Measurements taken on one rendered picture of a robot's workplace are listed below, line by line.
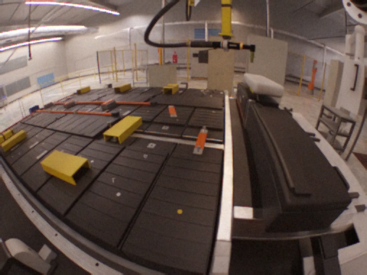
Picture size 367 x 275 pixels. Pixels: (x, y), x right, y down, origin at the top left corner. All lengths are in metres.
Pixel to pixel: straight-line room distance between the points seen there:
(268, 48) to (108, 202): 4.86
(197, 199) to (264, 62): 4.68
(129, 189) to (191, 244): 0.17
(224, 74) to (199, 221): 4.63
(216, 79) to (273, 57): 1.90
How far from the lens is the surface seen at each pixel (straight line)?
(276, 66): 4.96
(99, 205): 0.33
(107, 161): 0.43
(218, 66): 4.77
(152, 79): 5.08
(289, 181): 0.24
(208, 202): 0.30
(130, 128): 0.56
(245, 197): 0.35
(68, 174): 0.39
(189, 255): 0.25
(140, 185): 0.34
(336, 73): 6.22
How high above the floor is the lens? 1.25
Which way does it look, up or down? 30 degrees down
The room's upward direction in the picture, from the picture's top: straight up
